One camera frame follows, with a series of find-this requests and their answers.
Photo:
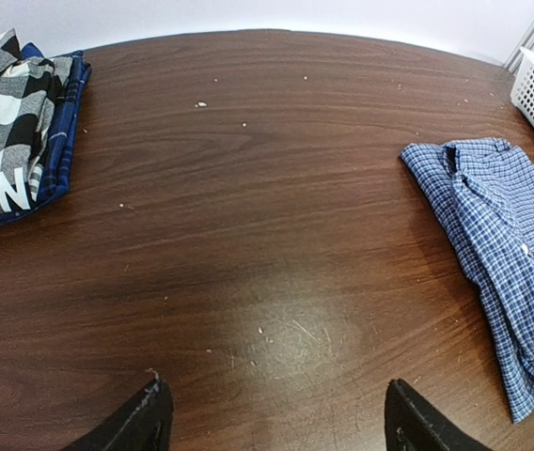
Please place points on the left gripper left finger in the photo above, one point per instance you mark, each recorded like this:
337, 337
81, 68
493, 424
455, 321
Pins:
143, 422

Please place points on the blue checked long sleeve shirt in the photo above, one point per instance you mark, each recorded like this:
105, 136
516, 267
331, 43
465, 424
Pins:
482, 193

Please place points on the black white plaid shirt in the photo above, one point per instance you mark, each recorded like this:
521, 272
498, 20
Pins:
29, 91

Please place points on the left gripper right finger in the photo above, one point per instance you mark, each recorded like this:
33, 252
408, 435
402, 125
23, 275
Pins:
413, 423

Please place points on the dark blue shirt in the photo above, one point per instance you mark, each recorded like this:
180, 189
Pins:
55, 176

